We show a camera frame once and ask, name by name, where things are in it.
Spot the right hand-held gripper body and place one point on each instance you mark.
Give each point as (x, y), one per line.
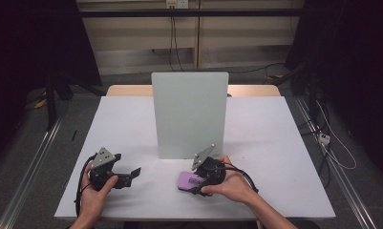
(203, 157)

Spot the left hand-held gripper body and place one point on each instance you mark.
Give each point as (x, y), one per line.
(102, 158)

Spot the purple board eraser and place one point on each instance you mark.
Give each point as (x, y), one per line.
(187, 181)

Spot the frosted glass whiteboard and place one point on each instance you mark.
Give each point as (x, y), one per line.
(189, 127)

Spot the person's right hand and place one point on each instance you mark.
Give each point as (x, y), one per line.
(235, 187)

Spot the person's left hand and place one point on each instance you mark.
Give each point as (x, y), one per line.
(95, 202)

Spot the black pen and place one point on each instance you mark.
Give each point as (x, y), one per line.
(74, 135)

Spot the black metal stand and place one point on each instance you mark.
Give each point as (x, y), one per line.
(311, 92)
(50, 105)

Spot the white table mat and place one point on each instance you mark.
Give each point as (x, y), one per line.
(275, 178)

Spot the yellow floor object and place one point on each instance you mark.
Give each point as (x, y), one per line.
(40, 103)

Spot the black horizontal metal bar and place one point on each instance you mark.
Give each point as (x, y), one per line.
(192, 12)

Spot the aluminium floor rail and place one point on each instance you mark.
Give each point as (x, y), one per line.
(335, 168)
(33, 162)

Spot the white wall socket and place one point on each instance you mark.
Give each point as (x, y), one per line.
(177, 3)

